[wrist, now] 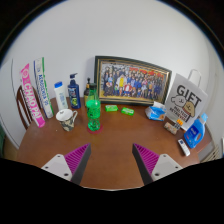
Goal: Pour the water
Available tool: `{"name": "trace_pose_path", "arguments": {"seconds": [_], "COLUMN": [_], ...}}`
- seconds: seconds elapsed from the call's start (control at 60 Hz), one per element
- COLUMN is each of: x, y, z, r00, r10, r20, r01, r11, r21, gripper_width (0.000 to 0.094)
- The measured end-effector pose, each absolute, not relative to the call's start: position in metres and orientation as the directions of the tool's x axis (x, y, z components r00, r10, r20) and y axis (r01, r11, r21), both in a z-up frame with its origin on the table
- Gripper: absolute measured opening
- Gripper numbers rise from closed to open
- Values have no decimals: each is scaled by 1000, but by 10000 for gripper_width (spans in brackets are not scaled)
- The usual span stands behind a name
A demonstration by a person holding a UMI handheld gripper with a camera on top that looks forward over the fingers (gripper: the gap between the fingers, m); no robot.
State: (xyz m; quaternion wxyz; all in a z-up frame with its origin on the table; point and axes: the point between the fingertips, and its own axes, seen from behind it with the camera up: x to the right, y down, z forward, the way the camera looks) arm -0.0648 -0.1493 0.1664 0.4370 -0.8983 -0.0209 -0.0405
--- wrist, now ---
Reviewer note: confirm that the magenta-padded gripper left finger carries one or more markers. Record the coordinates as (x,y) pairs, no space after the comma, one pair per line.
(71,161)

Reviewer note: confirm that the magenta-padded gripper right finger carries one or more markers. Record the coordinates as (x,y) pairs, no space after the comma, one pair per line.
(151,161)

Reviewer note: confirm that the green plastic drink bottle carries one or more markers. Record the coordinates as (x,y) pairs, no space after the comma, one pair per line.
(93,111)

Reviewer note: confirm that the white remote control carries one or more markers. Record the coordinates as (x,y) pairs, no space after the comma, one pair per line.
(183,147)

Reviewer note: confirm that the small patterned pouch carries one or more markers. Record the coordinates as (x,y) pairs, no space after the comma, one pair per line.
(170,128)

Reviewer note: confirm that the camouflage mug with white inside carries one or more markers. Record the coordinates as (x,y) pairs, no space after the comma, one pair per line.
(67,121)

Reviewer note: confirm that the small colourful puzzle cube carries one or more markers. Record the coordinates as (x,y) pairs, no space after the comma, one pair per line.
(179,124)

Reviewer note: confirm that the blue tissue pack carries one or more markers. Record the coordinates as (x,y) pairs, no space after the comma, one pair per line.
(155,112)

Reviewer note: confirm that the blue detergent bottle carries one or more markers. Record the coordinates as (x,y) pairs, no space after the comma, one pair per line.
(194,135)

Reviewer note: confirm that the white bottle with blue cap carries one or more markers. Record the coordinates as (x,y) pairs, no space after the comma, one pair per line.
(61,98)

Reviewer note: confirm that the dark blue pump bottle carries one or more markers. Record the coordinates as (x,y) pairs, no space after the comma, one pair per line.
(74,96)

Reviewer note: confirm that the brown pump bottle yellow label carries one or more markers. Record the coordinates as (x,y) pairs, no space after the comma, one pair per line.
(86,95)

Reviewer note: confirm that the white paper gift bag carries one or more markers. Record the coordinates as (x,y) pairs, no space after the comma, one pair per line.
(186,100)

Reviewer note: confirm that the long pink box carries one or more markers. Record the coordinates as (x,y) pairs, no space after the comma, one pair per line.
(31,98)

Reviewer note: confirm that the dark wooden chair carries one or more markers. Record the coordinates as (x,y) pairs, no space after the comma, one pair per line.
(20,106)

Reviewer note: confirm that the long white and green box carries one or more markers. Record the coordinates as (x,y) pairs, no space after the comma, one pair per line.
(44,90)

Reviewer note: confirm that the black-framed group picture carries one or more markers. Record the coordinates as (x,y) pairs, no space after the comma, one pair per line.
(133,80)

